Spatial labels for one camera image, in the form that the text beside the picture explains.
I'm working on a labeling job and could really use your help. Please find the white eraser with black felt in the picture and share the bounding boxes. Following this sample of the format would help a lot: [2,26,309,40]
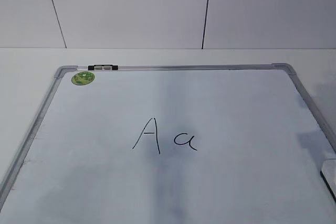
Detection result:
[320,159,336,200]

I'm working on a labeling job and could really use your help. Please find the round green sticker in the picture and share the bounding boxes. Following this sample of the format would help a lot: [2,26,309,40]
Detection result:
[71,71,95,86]

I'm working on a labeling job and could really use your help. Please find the white board with grey frame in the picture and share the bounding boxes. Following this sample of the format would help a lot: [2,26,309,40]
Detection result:
[1,63,335,223]

